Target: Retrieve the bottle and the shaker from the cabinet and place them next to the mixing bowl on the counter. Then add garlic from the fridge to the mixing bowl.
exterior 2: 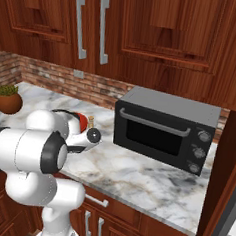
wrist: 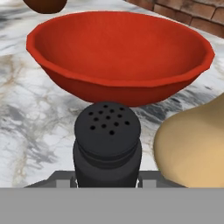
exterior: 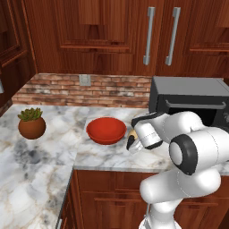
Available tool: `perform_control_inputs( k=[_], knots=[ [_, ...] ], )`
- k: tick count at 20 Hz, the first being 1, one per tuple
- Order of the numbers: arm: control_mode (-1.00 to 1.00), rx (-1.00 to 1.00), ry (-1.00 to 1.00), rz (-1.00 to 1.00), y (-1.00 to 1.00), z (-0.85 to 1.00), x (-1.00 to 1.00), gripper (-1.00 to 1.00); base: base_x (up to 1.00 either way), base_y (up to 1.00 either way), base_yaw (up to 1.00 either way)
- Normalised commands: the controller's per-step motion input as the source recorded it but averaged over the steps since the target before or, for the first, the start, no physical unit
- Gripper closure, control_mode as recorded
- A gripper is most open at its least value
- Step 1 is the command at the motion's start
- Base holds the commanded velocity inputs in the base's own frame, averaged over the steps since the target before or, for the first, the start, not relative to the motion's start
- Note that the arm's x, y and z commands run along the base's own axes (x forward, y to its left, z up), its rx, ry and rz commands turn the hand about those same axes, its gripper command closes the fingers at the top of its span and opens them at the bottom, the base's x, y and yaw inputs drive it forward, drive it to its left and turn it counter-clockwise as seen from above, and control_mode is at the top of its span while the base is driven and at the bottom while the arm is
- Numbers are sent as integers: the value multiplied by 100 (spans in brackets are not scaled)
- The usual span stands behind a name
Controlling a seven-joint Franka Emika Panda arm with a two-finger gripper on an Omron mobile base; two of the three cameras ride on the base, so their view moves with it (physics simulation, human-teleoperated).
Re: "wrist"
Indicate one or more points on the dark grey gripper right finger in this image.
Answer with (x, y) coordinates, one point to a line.
(150, 178)

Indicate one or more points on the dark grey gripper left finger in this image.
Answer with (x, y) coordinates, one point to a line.
(62, 179)

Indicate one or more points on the black shaker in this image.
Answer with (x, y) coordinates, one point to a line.
(107, 143)

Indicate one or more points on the tan rounded bottle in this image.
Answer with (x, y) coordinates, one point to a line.
(192, 145)

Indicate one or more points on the red mixing bowl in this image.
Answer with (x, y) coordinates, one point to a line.
(119, 55)

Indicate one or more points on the dark brown round object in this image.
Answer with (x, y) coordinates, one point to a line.
(45, 5)

